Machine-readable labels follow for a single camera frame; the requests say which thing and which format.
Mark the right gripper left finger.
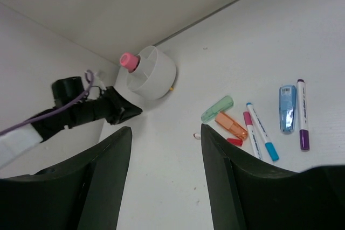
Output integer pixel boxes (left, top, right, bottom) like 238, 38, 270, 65
1, 127, 132, 229

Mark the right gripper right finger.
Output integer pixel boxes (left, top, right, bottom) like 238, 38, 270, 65
201, 124, 344, 229

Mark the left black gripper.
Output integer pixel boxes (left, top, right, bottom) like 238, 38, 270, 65
51, 76, 142, 128

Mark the pink capped glue bottle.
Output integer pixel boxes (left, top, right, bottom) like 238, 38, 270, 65
119, 52, 140, 73

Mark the white round divided container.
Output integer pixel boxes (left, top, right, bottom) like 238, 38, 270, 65
126, 46, 177, 100

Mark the blue capped white marker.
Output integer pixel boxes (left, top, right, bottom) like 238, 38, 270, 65
246, 102, 279, 162

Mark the red capped white marker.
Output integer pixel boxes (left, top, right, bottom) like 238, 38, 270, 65
193, 133, 243, 147

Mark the pink capped white marker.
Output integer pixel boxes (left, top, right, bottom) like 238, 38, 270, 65
243, 111, 263, 160

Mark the purple capped white marker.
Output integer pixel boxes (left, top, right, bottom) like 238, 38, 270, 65
296, 79, 310, 151

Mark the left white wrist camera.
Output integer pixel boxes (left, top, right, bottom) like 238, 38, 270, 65
93, 70, 106, 86

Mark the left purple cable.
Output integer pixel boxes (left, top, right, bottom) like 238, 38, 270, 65
0, 69, 95, 137

